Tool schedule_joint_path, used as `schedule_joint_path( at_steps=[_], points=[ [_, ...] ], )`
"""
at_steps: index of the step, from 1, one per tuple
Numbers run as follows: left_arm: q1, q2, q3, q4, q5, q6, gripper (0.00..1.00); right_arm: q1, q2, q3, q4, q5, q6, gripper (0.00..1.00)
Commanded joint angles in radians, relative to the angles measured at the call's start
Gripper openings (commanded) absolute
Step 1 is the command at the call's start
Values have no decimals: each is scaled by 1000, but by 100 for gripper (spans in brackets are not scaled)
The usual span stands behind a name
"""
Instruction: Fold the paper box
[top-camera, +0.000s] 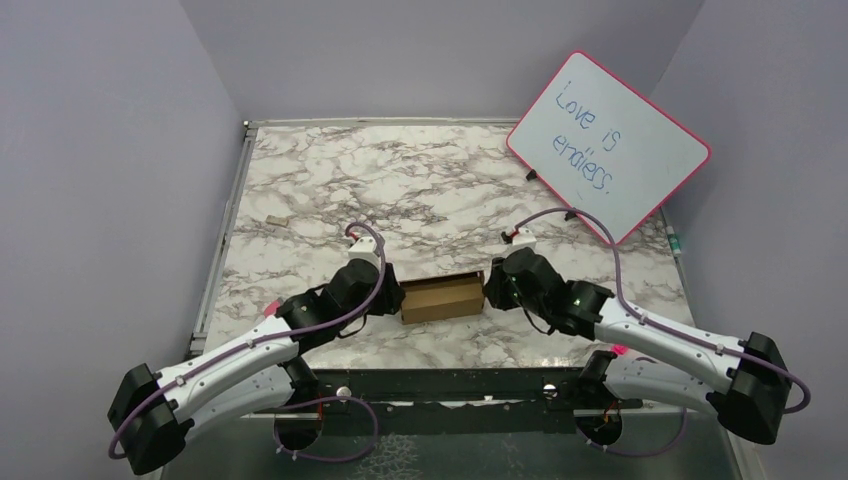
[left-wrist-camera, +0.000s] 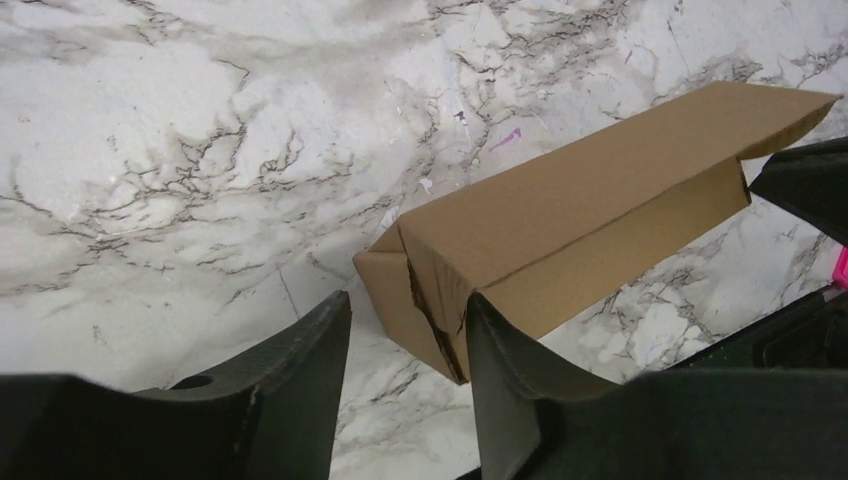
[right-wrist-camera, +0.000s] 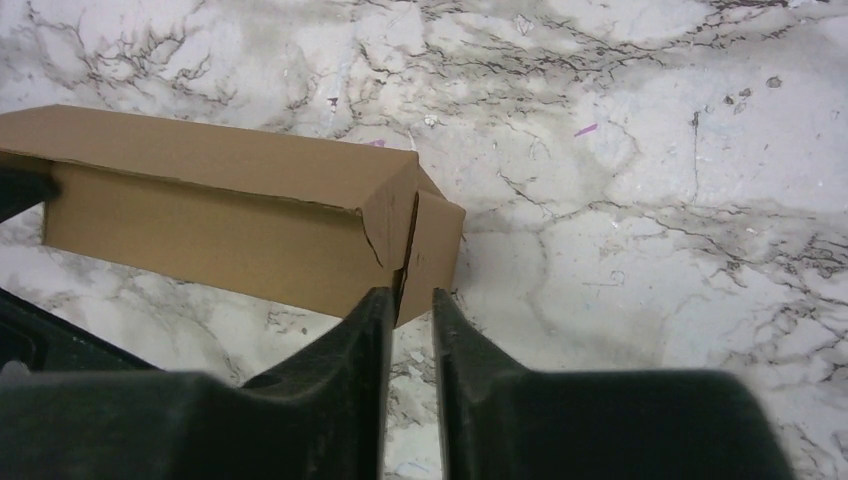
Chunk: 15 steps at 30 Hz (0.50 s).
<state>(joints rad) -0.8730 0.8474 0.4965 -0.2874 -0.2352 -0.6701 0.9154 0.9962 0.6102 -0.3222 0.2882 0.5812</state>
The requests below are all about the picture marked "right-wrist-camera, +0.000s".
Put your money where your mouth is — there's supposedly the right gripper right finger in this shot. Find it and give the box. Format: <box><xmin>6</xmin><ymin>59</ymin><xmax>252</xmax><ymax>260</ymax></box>
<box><xmin>432</xmin><ymin>289</ymin><xmax>793</xmax><ymax>479</ymax></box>

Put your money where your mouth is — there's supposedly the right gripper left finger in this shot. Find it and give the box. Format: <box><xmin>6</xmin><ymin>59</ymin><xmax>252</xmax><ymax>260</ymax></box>
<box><xmin>1</xmin><ymin>288</ymin><xmax>395</xmax><ymax>479</ymax></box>

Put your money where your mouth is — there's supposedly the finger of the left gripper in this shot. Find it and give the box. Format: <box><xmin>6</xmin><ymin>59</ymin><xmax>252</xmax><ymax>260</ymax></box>
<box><xmin>1</xmin><ymin>162</ymin><xmax>61</xmax><ymax>223</ymax></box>

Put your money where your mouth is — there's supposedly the brown cardboard box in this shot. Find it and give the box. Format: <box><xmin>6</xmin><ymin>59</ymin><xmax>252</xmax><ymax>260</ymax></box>
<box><xmin>1</xmin><ymin>105</ymin><xmax>465</xmax><ymax>323</ymax></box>

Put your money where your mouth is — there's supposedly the aluminium table frame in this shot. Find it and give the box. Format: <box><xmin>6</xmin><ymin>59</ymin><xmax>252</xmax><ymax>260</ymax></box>
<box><xmin>1</xmin><ymin>290</ymin><xmax>157</xmax><ymax>372</ymax></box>

